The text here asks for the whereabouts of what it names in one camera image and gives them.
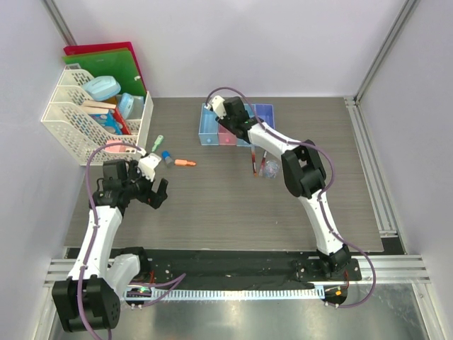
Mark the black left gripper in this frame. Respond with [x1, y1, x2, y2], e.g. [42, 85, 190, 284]
[122, 161, 166, 208]

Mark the red folder board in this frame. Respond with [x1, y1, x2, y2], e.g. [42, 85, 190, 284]
[63, 41, 142, 76]

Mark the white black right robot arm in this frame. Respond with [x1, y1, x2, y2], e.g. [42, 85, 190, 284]
[207, 96, 351, 280]

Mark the blue patterned book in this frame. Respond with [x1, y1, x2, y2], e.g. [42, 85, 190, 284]
[85, 107, 131, 135]

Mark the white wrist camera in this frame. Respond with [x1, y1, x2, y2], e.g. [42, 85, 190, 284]
[205, 95, 227, 120]
[138, 153, 161, 182]

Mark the blue leftmost drawer box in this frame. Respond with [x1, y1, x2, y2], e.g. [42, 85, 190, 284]
[198, 104, 219, 146]

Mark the light blue case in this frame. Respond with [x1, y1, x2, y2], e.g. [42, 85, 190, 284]
[81, 76, 121, 101]
[116, 93, 144, 120]

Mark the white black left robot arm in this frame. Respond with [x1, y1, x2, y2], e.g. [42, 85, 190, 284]
[52, 154, 168, 333]

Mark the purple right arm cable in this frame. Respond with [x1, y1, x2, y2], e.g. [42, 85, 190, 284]
[206, 86, 377, 309]

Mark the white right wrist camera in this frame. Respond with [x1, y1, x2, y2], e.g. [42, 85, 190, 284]
[205, 95, 227, 120]

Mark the purple drawer box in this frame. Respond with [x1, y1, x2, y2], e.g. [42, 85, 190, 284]
[254, 103, 275, 129]

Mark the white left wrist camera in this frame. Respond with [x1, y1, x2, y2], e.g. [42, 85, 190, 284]
[138, 153, 161, 182]

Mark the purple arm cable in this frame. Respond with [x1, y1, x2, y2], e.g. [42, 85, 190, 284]
[206, 86, 377, 309]
[77, 142, 188, 340]

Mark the light blue case lower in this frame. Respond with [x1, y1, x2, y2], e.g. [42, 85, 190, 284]
[116, 93, 144, 120]

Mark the white slotted cable duct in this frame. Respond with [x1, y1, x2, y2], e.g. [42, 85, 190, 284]
[123, 285, 325, 302]

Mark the aluminium frame rail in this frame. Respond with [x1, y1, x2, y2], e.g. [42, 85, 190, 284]
[344, 96, 398, 238]

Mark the light blue case upper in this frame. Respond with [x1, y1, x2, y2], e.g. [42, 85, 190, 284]
[81, 76, 121, 101]

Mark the clear jar of paper clips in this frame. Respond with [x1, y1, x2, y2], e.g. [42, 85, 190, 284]
[263, 160, 280, 179]

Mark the pink drawer box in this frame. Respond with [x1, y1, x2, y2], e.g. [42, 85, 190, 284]
[218, 125, 237, 146]

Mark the light blue drawer box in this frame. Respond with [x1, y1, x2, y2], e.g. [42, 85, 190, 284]
[236, 132, 251, 147]

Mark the orange utility knife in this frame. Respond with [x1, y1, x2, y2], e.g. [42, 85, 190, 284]
[174, 159, 197, 166]

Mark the white mesh file organizer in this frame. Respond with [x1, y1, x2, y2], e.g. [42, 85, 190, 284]
[41, 67, 154, 166]

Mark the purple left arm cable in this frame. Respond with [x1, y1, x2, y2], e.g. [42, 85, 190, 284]
[77, 142, 188, 340]

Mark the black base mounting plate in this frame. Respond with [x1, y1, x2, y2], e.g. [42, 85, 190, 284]
[112, 247, 362, 289]

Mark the green clip pen cap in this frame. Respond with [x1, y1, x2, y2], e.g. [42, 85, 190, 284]
[151, 135, 164, 152]

